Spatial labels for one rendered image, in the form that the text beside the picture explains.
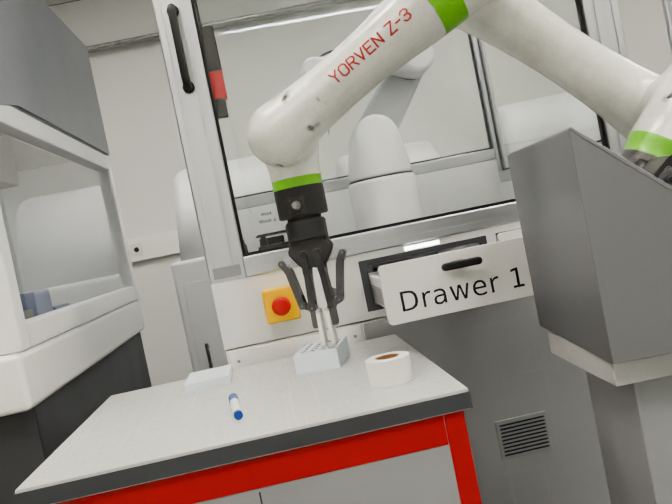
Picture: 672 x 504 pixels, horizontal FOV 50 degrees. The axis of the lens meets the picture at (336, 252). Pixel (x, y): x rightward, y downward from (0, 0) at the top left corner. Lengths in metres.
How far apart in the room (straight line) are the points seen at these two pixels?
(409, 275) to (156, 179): 3.75
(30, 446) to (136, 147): 3.66
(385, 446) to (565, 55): 0.75
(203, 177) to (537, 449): 0.96
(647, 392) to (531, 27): 0.65
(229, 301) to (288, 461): 0.62
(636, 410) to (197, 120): 1.03
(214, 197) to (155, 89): 3.47
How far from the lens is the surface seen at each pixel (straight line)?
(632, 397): 1.16
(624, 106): 1.37
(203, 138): 1.60
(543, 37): 1.37
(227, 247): 1.58
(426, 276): 1.33
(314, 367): 1.35
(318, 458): 1.03
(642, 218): 1.04
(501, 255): 1.36
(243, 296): 1.58
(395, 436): 1.04
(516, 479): 1.76
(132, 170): 4.99
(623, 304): 1.04
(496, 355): 1.68
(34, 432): 1.51
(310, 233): 1.29
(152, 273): 4.96
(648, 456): 1.18
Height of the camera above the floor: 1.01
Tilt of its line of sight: 2 degrees down
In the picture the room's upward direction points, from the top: 11 degrees counter-clockwise
